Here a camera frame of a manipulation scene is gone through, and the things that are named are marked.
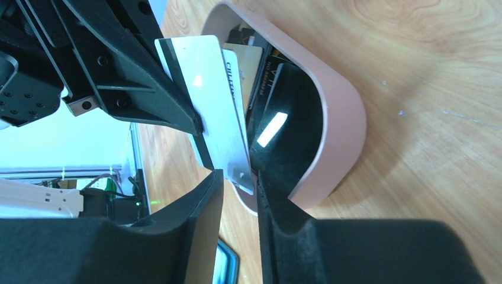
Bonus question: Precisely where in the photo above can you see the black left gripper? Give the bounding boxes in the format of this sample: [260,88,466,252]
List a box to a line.
[1,1,203,135]

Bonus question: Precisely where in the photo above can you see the teal leather card holder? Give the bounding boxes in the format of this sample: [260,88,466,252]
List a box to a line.
[212,239,240,284]

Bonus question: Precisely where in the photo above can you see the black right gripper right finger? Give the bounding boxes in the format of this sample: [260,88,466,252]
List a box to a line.
[257,173,485,283]

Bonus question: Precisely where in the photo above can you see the gold credit card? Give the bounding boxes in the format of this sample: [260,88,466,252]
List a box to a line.
[223,43,263,113]

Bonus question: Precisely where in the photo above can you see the white silver credit card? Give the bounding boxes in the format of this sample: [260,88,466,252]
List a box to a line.
[155,35,255,195]

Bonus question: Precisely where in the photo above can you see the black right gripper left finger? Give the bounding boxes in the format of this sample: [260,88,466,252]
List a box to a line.
[1,170,224,283]

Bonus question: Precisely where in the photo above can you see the beige oval tray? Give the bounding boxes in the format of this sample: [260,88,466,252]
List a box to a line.
[201,1,366,210]

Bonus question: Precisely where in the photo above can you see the white striped card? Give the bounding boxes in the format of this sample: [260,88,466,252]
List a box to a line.
[226,27,258,46]

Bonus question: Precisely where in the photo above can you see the black VIP card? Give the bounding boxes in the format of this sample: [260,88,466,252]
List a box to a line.
[247,55,323,195]

